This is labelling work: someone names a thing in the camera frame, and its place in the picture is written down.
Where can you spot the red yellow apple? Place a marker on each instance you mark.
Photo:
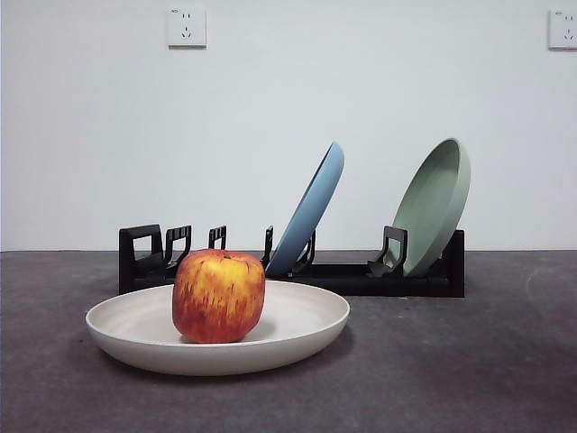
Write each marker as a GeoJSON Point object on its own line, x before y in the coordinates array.
{"type": "Point", "coordinates": [218, 297]}

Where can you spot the pale yellow plate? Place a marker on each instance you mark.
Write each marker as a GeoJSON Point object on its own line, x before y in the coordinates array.
{"type": "Point", "coordinates": [297, 325]}

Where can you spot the blue plate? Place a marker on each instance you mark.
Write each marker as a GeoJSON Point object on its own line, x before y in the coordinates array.
{"type": "Point", "coordinates": [311, 203]}

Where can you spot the black plate rack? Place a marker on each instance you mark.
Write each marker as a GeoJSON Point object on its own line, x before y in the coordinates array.
{"type": "Point", "coordinates": [360, 280]}

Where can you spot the green plate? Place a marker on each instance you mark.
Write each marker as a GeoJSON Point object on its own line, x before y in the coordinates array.
{"type": "Point", "coordinates": [433, 194]}

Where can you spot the white wall socket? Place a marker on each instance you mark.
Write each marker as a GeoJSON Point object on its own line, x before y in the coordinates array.
{"type": "Point", "coordinates": [563, 30]}
{"type": "Point", "coordinates": [187, 28]}

